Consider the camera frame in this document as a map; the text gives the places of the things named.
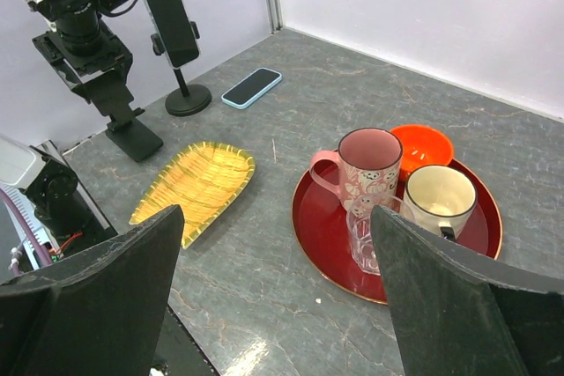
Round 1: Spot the black phone teal case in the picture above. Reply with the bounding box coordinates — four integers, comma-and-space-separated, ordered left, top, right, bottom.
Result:
145, 0, 200, 69

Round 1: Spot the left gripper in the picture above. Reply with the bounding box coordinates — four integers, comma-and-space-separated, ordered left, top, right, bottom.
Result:
32, 30, 133, 103

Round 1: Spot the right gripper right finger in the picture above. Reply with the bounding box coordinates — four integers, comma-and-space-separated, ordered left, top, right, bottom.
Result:
370, 206, 563, 375

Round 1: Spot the black folding phone stand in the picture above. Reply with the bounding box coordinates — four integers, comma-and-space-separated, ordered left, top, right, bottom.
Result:
85, 72, 164, 162

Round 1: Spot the yellow bamboo basket tray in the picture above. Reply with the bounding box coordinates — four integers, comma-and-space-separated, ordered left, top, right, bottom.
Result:
129, 141, 256, 249

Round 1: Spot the red round tray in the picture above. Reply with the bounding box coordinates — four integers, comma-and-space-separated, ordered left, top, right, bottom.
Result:
292, 159, 503, 305

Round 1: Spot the cream mug black handle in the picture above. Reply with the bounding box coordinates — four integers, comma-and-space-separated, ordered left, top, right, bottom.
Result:
401, 165, 478, 241

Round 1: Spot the slotted cable duct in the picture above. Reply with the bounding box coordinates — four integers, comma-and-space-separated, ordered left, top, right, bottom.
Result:
6, 184, 58, 262

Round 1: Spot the orange bowl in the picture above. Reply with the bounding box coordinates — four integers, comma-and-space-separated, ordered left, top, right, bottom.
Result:
390, 124, 455, 182

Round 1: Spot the clear glass tumbler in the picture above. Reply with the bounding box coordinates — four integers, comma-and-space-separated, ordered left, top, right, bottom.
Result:
346, 193, 415, 276

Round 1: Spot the blue case phone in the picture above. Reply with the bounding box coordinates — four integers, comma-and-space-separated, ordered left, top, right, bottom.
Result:
221, 68, 283, 110

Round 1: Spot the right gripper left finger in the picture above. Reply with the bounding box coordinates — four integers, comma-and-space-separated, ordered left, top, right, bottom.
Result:
1, 205, 184, 375

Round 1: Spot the black round base phone stand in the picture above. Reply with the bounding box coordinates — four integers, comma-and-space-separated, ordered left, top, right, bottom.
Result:
151, 20, 212, 117

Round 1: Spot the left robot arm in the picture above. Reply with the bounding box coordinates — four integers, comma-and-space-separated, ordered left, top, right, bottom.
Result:
1, 0, 144, 243

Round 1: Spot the pink ghost mug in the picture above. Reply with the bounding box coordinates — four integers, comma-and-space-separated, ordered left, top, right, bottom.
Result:
309, 128, 404, 210

